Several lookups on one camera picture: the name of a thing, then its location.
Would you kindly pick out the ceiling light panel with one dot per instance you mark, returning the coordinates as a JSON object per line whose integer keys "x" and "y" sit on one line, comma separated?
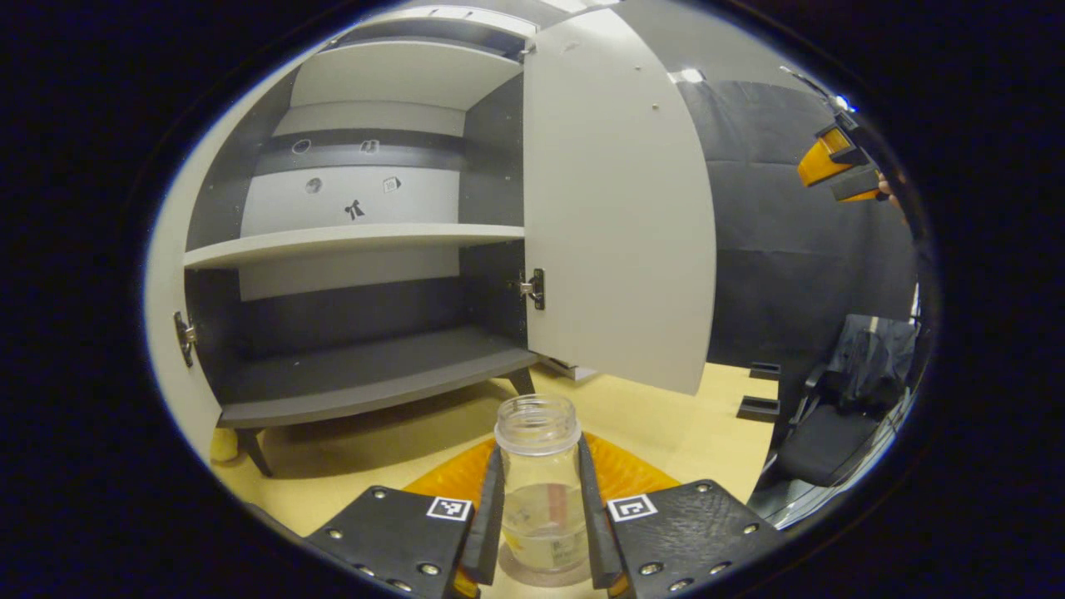
{"x": 691, "y": 76}

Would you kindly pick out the clear glass bottle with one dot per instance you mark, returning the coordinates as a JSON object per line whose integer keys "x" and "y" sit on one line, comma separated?
{"x": 541, "y": 474}

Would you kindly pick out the black stand foot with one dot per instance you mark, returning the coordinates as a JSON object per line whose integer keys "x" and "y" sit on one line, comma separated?
{"x": 764, "y": 371}
{"x": 759, "y": 408}

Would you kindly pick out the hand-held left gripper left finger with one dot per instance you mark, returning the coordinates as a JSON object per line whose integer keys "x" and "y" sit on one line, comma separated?
{"x": 487, "y": 524}

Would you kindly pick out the white cabinet shelf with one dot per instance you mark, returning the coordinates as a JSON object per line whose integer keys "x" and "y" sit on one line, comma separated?
{"x": 349, "y": 241}
{"x": 399, "y": 75}

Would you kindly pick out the metal door hinge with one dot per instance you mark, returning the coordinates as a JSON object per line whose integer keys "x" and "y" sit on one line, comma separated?
{"x": 183, "y": 337}
{"x": 534, "y": 289}

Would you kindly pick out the dark cloth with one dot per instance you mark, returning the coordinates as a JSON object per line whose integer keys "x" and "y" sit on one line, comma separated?
{"x": 874, "y": 358}

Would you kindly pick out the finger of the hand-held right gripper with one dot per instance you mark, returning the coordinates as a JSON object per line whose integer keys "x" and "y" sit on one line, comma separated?
{"x": 857, "y": 185}
{"x": 819, "y": 162}

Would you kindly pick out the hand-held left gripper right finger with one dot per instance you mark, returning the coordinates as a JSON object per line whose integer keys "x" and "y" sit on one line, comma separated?
{"x": 597, "y": 532}

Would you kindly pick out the small yellow object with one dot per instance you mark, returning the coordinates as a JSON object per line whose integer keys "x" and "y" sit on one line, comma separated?
{"x": 223, "y": 447}

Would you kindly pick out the black office chair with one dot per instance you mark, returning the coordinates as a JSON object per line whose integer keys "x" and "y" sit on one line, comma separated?
{"x": 824, "y": 441}

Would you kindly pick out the grey cabinet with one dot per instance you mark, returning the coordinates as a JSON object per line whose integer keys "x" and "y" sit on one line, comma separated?
{"x": 349, "y": 366}

